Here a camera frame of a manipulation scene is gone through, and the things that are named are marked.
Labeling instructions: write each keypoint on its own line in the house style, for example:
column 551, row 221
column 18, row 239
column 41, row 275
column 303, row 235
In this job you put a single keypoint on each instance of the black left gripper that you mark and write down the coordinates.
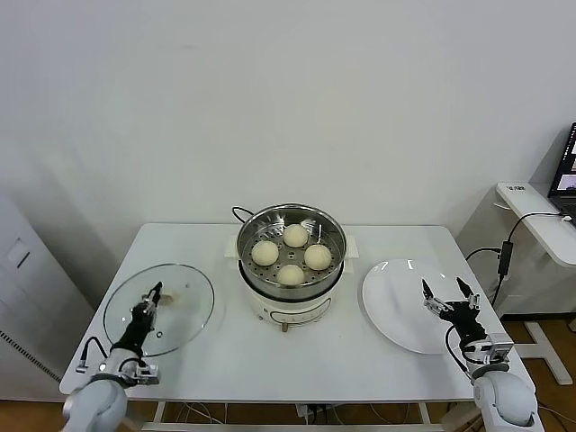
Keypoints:
column 137, row 330

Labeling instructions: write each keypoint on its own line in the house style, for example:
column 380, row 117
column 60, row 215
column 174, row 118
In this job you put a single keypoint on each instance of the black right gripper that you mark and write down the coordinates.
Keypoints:
column 465, row 321

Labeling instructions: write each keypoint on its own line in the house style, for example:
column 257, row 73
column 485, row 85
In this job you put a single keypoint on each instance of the round glass pot lid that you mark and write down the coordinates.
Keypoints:
column 189, row 288

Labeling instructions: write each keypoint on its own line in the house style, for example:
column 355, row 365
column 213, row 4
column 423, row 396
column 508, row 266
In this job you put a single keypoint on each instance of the white steamed baozi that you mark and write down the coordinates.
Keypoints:
column 290, row 274
column 265, row 253
column 296, row 235
column 318, row 257

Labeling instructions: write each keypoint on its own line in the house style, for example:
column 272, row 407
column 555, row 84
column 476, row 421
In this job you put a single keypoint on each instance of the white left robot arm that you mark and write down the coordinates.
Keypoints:
column 94, row 405

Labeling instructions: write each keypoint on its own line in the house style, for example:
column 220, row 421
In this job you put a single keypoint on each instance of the perforated steel steamer basket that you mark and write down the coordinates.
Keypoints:
column 315, row 281

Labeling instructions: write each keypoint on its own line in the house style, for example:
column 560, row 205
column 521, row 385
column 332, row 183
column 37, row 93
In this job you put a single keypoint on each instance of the round white plate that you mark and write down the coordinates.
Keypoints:
column 396, row 306

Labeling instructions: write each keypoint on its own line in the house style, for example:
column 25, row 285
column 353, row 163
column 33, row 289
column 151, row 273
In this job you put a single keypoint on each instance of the black laptop power adapter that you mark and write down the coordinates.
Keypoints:
column 505, row 261

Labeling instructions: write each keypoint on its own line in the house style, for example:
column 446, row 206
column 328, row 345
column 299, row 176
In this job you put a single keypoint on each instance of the white metal cabinet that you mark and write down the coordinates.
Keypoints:
column 27, row 292

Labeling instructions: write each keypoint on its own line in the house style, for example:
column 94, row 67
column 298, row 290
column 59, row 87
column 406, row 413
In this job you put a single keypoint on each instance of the small printed desk label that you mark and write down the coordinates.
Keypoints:
column 516, row 188

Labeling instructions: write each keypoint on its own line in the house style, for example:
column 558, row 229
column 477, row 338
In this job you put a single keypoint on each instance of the white electric cooker base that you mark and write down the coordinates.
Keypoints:
column 292, row 310

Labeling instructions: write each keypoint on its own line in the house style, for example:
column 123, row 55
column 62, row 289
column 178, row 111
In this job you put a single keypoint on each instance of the black open laptop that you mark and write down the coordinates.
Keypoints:
column 564, row 180

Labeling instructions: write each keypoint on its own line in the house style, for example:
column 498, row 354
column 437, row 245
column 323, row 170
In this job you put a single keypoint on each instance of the white power strip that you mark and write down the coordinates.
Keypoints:
column 310, row 411

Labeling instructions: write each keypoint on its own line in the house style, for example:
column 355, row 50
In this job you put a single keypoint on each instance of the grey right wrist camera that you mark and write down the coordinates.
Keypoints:
column 497, row 350

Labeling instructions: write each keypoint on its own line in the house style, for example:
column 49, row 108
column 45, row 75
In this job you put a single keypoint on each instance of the white table frame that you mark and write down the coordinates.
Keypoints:
column 155, row 411

